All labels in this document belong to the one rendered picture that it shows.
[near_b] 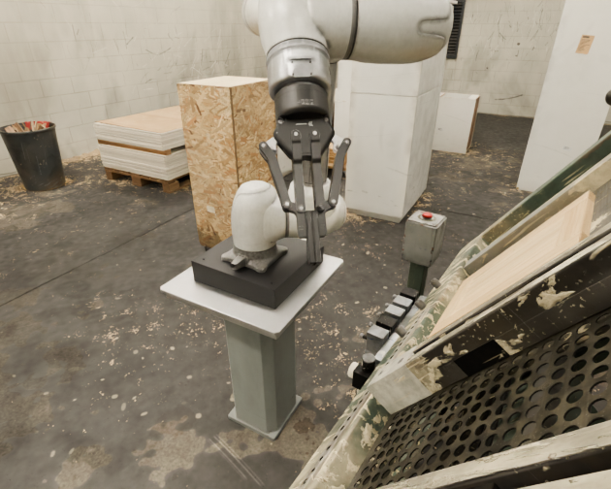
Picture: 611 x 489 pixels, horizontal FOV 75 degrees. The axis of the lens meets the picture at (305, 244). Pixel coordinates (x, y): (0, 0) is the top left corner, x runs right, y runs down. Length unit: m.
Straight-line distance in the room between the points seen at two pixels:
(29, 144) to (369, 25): 4.57
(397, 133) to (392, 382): 2.82
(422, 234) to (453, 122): 4.61
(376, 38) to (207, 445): 1.70
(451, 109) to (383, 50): 5.42
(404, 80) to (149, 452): 2.90
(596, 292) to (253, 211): 0.98
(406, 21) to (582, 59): 4.13
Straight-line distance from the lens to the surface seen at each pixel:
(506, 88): 9.20
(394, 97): 3.43
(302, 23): 0.60
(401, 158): 3.50
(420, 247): 1.57
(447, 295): 1.21
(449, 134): 6.12
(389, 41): 0.65
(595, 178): 1.20
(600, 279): 0.61
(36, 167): 5.09
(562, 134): 4.83
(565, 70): 4.74
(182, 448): 1.97
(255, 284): 1.32
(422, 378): 0.78
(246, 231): 1.35
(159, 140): 4.37
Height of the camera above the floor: 1.57
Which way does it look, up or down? 29 degrees down
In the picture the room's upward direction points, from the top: straight up
